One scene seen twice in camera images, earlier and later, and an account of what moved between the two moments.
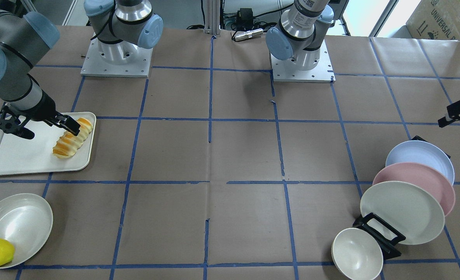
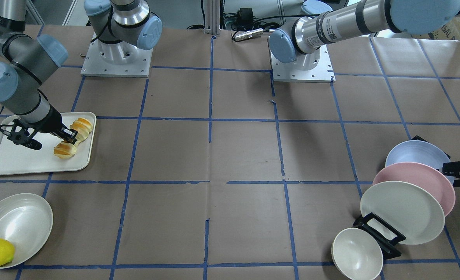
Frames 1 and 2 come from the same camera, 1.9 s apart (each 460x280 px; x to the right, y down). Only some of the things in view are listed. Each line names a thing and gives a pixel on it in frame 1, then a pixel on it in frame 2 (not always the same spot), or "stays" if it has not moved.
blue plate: x=423 y=153 stays
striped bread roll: x=67 y=146 stays
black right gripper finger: x=66 y=122 → x=69 y=134
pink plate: x=423 y=175 stays
